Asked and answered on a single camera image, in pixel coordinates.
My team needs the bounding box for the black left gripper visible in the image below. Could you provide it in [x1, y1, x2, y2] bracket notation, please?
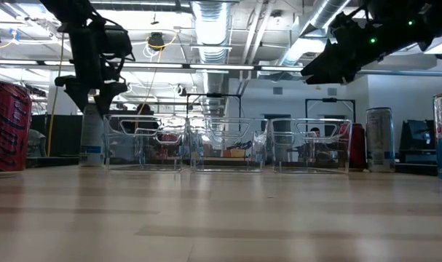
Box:
[55, 20, 130, 118]

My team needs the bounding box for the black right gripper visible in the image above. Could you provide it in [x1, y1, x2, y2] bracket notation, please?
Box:
[301, 10, 389, 85]

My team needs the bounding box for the tall grey can blue band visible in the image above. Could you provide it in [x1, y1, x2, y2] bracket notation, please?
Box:
[79, 103, 106, 168]
[365, 107, 396, 173]

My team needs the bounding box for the clear plastic bin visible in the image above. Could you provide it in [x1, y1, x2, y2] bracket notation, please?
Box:
[103, 114, 187, 172]
[269, 118, 353, 175]
[186, 116, 269, 173]

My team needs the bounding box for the white pillar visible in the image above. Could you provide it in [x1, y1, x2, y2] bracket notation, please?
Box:
[47, 71, 79, 116]

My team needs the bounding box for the black partition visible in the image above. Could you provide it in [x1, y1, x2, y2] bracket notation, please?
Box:
[31, 114, 84, 158]

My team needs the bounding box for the grey wrapped bundle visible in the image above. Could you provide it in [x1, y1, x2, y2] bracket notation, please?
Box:
[26, 129, 47, 158]

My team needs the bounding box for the long linear light fixture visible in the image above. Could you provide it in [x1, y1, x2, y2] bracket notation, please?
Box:
[0, 59, 305, 73]

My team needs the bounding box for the dark computer monitor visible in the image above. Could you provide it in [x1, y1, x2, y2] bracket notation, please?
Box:
[398, 119, 437, 164]

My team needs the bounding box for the black frame stand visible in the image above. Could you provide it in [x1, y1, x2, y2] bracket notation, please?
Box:
[304, 97, 356, 124]
[186, 92, 242, 121]

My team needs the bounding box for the silver diagonal ceiling duct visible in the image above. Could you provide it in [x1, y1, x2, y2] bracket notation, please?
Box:
[278, 0, 352, 68]

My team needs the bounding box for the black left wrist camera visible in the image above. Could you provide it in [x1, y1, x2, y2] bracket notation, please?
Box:
[103, 24, 135, 62]

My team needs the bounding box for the long yellow cable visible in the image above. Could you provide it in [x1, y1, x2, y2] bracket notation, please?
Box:
[47, 32, 66, 158]

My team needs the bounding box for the black aluminium table frame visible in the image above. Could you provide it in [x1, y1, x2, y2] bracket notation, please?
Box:
[25, 155, 440, 177]

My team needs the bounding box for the silver corrugated ceiling duct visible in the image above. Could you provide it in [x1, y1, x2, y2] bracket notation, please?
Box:
[190, 0, 232, 117]

